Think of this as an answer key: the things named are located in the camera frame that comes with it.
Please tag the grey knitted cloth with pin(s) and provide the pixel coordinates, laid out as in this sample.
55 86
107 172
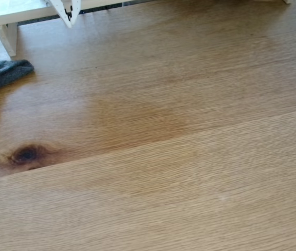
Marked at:
4 72

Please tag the white wooden riser shelf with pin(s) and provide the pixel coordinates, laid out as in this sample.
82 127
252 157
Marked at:
20 10

